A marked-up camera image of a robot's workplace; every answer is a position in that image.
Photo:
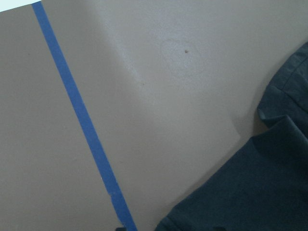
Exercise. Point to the black graphic t-shirt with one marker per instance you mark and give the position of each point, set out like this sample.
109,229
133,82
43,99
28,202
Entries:
264,186

